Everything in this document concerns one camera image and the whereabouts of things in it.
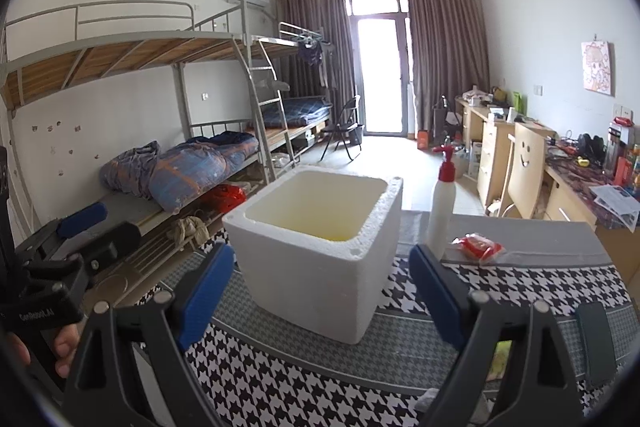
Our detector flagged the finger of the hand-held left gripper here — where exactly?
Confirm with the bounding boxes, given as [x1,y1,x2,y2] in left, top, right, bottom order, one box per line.
[45,222,142,288]
[15,202,109,266]

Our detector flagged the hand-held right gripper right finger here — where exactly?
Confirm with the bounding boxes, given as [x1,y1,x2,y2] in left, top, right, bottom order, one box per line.
[409,243,586,427]

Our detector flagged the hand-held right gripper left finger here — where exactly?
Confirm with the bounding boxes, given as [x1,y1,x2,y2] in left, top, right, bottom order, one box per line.
[62,243,236,427]

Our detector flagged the white foam box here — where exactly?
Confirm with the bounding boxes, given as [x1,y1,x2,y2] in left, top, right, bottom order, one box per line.
[221,164,405,347]

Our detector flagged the person's left hand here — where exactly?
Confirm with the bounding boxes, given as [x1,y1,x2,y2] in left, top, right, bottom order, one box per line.
[6,323,82,379]

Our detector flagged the red snack packet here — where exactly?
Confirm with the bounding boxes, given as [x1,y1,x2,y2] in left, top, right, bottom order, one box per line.
[450,233,505,267]

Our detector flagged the beige cloth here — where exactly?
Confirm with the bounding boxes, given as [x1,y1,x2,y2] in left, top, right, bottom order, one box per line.
[167,216,211,248]

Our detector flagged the white pump bottle red cap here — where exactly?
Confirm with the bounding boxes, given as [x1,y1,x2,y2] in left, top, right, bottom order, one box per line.
[426,144,458,260]

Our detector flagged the red bag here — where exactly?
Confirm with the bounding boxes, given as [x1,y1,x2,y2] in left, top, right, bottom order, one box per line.
[207,184,247,215]

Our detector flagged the blue orange quilt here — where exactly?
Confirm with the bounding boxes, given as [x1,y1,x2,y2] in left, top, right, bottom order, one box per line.
[99,131,260,214]

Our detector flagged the houndstooth tablecloth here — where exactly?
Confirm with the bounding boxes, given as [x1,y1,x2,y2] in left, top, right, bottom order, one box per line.
[135,209,636,427]

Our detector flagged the light wooden desk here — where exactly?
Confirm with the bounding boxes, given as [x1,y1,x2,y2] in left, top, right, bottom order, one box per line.
[455,97,556,208]

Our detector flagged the wooden chair with smiley face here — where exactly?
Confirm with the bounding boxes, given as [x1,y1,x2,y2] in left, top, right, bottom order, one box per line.
[500,122,548,220]

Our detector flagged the wooden desk with patterned cloth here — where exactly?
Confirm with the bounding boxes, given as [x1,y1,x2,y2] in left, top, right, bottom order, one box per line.
[542,142,640,288]

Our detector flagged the black smartphone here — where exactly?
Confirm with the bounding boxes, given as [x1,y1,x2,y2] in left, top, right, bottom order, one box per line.
[574,302,618,389]

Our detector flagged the grey metal bunk bed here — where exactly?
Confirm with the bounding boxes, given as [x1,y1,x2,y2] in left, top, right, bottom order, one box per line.
[0,0,297,303]
[250,21,336,178]

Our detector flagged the printed papers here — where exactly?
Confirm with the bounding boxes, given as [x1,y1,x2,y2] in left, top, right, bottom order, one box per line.
[589,184,640,232]

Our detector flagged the dark blue mattress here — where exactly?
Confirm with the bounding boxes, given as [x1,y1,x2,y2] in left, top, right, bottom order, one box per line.
[245,96,333,130]

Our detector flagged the black folding chair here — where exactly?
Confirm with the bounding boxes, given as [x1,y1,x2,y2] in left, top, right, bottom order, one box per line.
[320,94,363,164]

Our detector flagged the black headphones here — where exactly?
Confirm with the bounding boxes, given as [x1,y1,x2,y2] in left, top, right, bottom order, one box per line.
[577,133,606,160]

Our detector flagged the dark water bottle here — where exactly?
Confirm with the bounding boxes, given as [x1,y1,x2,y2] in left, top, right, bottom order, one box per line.
[603,127,623,175]

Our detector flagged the glass balcony door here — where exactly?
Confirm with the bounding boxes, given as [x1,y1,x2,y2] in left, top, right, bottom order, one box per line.
[344,0,416,138]

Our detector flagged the brown curtain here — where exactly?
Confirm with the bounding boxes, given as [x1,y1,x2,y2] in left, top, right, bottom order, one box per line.
[275,0,357,142]
[404,0,491,140]

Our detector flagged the hanging dark clothes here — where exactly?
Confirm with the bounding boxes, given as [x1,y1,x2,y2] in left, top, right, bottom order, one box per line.
[296,41,325,68]

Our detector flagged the cartoon wall poster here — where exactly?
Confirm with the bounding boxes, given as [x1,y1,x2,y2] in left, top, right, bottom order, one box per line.
[581,39,615,96]

